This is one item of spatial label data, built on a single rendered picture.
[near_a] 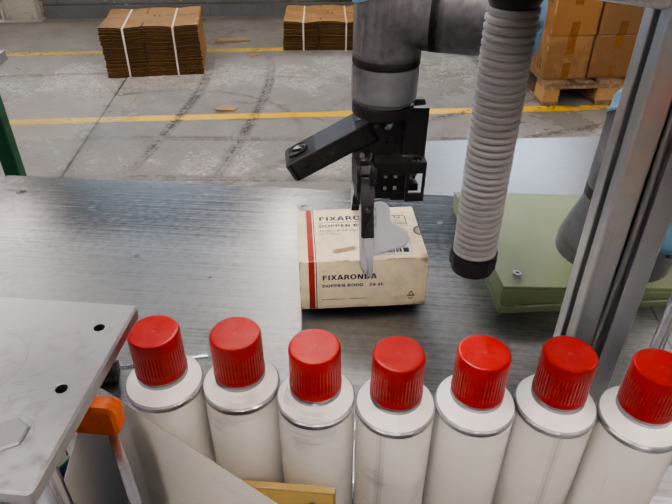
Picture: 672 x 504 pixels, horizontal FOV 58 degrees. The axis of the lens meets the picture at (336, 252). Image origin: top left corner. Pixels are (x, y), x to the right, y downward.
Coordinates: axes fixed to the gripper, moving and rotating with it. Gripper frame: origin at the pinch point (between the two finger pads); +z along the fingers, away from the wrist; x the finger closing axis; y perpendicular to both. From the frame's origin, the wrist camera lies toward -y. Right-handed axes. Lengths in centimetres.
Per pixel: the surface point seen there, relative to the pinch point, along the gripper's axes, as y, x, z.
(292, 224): -8.8, 16.0, 6.6
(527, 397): 6.5, -40.1, -15.3
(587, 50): 162, 275, 56
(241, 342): -11.7, -37.9, -18.8
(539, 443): 6.9, -42.2, -13.3
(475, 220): 4.1, -31.3, -23.3
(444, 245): 14.2, 8.5, 6.2
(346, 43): 32, 388, 84
